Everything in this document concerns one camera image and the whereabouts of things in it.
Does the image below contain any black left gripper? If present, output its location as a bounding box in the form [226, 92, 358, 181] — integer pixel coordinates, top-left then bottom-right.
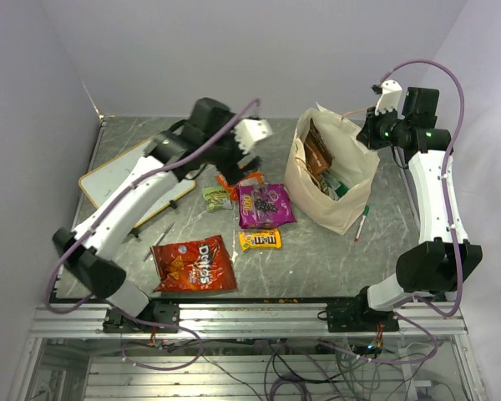
[205, 114, 264, 188]

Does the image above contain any orange snack packet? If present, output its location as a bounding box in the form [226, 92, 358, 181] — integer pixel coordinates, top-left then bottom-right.
[215, 171, 265, 201]

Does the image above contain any purple grape candy bag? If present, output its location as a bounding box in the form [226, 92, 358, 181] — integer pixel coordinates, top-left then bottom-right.
[236, 184, 296, 230]

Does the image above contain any beige paper bag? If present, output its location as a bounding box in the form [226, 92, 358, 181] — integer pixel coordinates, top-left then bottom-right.
[284, 105, 380, 235]

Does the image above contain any brown snack bag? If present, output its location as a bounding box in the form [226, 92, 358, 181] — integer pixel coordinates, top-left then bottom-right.
[304, 119, 334, 179]

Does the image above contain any dark green chips bag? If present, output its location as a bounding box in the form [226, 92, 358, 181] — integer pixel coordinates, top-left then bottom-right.
[318, 170, 349, 201]

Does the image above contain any red Doritos bag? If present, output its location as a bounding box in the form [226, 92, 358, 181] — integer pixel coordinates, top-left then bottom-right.
[152, 235, 237, 292]

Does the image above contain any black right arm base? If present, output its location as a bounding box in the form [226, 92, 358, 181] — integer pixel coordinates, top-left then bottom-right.
[317, 286, 399, 332]

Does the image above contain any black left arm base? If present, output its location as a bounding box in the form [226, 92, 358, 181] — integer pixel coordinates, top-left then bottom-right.
[103, 301, 180, 334]

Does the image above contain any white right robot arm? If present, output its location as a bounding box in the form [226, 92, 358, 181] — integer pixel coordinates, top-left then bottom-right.
[351, 80, 483, 331]

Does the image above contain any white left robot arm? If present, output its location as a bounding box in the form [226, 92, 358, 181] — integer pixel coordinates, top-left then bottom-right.
[52, 98, 272, 332]

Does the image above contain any small light green packet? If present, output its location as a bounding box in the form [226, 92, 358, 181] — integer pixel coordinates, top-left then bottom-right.
[202, 185, 233, 212]

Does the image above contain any red green marker pen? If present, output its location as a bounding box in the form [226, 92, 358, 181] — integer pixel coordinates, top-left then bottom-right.
[354, 205, 370, 242]

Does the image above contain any yellow M&M's packet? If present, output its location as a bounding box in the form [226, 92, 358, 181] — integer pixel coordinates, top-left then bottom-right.
[238, 229, 282, 251]

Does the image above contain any purple pen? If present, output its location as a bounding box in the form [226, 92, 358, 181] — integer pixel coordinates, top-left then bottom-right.
[142, 222, 175, 262]

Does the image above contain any yellow framed whiteboard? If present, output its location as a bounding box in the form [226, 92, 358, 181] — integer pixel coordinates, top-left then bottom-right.
[78, 140, 195, 228]

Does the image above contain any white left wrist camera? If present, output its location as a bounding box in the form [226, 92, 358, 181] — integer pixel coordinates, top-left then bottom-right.
[234, 119, 273, 155]

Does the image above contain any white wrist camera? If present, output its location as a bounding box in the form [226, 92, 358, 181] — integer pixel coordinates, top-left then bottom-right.
[234, 119, 273, 155]
[372, 79, 402, 115]

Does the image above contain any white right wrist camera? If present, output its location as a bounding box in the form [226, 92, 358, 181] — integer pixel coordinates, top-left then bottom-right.
[372, 79, 402, 115]

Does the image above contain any aluminium table frame rail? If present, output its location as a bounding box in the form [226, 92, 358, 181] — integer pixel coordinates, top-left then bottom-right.
[28, 303, 468, 339]

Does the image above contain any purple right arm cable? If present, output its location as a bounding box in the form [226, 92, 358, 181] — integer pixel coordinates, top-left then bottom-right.
[316, 59, 467, 364]

